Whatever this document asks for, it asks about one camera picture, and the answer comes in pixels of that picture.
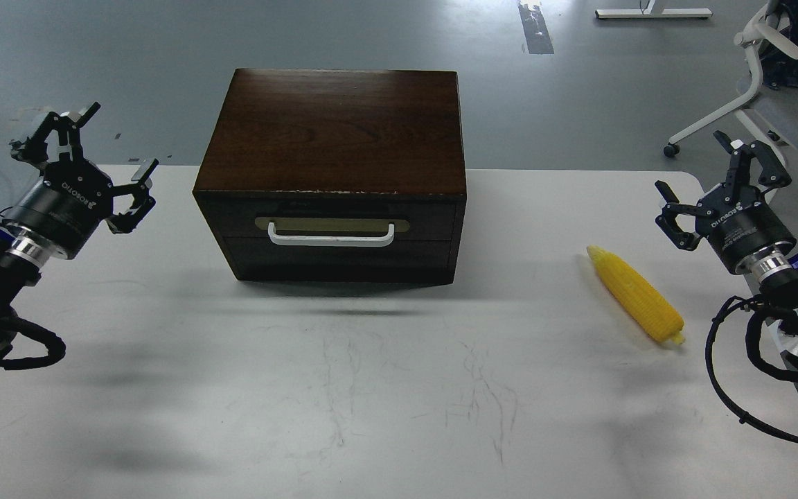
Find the white office chair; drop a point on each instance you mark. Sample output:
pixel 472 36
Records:
pixel 768 102

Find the wooden drawer with white handle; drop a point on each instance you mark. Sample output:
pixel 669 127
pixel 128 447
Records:
pixel 413 220

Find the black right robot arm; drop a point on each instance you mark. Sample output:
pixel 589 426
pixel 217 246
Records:
pixel 775 273

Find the yellow corn cob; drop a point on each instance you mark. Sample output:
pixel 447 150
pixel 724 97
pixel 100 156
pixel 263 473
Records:
pixel 649 309

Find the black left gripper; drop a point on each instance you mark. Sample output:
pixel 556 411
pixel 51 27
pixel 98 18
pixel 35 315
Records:
pixel 72 196

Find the dark wooden drawer cabinet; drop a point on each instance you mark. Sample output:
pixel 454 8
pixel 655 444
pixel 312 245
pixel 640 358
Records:
pixel 338 134

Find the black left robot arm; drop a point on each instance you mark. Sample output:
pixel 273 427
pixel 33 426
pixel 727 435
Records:
pixel 23 344

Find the white desk base foot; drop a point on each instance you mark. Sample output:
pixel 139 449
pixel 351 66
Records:
pixel 653 10

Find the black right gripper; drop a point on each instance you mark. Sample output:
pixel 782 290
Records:
pixel 742 225

